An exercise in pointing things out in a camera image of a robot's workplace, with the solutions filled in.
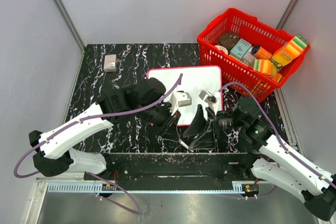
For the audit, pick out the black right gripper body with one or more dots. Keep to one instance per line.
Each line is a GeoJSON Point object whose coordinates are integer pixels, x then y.
{"type": "Point", "coordinates": [225, 120]}

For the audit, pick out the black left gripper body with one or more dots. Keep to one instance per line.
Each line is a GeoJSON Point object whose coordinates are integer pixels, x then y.
{"type": "Point", "coordinates": [160, 117]}

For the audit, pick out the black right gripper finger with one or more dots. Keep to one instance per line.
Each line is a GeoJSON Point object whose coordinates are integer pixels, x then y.
{"type": "Point", "coordinates": [198, 124]}
{"type": "Point", "coordinates": [205, 140]}

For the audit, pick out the pink framed whiteboard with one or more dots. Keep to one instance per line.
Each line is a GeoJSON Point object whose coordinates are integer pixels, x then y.
{"type": "Point", "coordinates": [194, 80]}

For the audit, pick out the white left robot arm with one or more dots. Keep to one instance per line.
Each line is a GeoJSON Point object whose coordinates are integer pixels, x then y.
{"type": "Point", "coordinates": [55, 153]}

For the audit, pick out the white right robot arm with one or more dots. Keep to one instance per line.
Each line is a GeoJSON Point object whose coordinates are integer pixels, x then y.
{"type": "Point", "coordinates": [269, 157]}

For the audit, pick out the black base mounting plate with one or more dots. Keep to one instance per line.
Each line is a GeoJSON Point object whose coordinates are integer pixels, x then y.
{"type": "Point", "coordinates": [177, 171]}

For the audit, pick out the striped sponge stack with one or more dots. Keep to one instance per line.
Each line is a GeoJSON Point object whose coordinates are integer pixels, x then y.
{"type": "Point", "coordinates": [265, 66]}

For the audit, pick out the red plastic basket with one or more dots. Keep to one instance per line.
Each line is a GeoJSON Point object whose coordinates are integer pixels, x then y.
{"type": "Point", "coordinates": [255, 32]}

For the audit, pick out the teal white carton box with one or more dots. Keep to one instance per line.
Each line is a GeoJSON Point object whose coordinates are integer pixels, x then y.
{"type": "Point", "coordinates": [240, 49]}

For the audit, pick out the white tape roll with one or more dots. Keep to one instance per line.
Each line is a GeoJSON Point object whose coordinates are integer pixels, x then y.
{"type": "Point", "coordinates": [222, 49]}

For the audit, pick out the small pink white box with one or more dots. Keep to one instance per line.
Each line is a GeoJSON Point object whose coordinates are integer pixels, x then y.
{"type": "Point", "coordinates": [110, 63]}

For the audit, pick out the orange cylindrical can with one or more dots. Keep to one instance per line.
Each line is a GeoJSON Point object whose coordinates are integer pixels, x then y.
{"type": "Point", "coordinates": [261, 53]}

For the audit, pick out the brown round bread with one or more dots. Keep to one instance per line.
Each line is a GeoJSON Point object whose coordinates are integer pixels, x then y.
{"type": "Point", "coordinates": [228, 40]}

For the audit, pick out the yellow sponge pack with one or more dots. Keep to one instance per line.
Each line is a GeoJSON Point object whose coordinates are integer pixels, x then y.
{"type": "Point", "coordinates": [289, 51]}

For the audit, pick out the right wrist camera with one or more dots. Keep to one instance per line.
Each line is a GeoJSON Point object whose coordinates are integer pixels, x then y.
{"type": "Point", "coordinates": [212, 99]}

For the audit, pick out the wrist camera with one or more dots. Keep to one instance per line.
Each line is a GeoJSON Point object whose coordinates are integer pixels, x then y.
{"type": "Point", "coordinates": [178, 100]}
{"type": "Point", "coordinates": [212, 99]}

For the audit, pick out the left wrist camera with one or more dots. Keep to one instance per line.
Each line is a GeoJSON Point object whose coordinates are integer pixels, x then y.
{"type": "Point", "coordinates": [178, 100]}

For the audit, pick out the white slotted cable duct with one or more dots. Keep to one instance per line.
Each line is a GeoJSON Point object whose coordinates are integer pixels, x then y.
{"type": "Point", "coordinates": [75, 187]}

